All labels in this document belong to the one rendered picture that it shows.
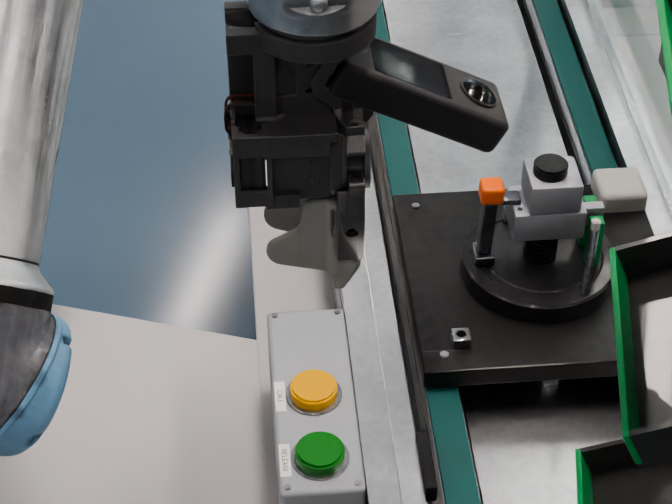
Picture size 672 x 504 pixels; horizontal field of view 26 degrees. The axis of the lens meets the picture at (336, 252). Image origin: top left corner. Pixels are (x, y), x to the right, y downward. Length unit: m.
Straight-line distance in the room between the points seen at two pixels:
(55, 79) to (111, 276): 1.65
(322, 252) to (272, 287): 0.56
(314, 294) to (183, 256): 1.36
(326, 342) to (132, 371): 0.22
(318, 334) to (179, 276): 1.50
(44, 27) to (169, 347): 0.40
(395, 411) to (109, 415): 0.29
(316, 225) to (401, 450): 0.34
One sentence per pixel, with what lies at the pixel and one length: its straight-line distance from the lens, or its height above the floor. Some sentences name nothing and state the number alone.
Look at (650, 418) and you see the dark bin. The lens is 0.71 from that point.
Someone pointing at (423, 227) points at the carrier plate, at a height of 0.97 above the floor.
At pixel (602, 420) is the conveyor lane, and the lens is 1.30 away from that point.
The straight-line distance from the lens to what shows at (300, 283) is 1.48.
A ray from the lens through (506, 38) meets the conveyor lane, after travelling 1.75.
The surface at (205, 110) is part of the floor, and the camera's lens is 3.18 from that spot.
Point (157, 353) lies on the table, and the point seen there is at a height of 0.86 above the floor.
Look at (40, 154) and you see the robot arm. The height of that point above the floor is 1.18.
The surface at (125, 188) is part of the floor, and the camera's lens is 2.99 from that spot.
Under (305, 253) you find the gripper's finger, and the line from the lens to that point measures 0.92.
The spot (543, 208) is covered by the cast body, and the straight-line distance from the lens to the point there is 1.27.
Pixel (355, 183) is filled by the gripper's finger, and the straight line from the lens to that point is 0.86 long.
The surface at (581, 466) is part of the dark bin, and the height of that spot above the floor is 1.21.
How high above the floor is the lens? 1.87
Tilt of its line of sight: 42 degrees down
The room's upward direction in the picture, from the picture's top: straight up
